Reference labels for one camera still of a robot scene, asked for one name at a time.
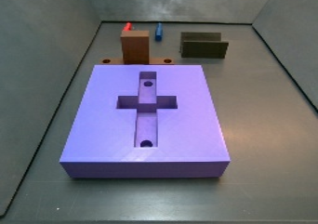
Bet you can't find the brown block with holes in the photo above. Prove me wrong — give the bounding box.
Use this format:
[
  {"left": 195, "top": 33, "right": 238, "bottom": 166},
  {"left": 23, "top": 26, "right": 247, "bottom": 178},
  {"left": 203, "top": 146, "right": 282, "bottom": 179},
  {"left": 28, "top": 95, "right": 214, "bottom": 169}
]
[{"left": 100, "top": 31, "right": 174, "bottom": 65}]

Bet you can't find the red peg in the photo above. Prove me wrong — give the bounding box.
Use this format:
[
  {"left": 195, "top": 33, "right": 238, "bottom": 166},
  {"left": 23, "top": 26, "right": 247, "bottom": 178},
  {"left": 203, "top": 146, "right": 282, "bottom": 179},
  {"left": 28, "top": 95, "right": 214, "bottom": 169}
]
[{"left": 123, "top": 22, "right": 132, "bottom": 31}]

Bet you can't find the purple board with cross slot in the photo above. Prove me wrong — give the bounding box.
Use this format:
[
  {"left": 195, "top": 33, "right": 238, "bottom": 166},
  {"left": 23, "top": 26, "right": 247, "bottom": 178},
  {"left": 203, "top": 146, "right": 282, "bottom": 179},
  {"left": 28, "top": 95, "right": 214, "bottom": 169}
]
[{"left": 60, "top": 65, "right": 230, "bottom": 178}]

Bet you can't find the dark grey block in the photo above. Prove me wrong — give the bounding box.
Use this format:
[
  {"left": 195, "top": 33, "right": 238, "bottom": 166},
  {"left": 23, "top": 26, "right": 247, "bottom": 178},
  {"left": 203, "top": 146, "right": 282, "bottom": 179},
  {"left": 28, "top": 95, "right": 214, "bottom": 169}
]
[{"left": 181, "top": 32, "right": 229, "bottom": 59}]

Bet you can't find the blue peg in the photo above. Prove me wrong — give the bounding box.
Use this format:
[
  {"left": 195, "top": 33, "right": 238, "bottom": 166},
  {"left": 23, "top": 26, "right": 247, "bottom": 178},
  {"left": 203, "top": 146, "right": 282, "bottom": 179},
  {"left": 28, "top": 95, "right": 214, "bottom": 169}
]
[{"left": 155, "top": 22, "right": 163, "bottom": 42}]

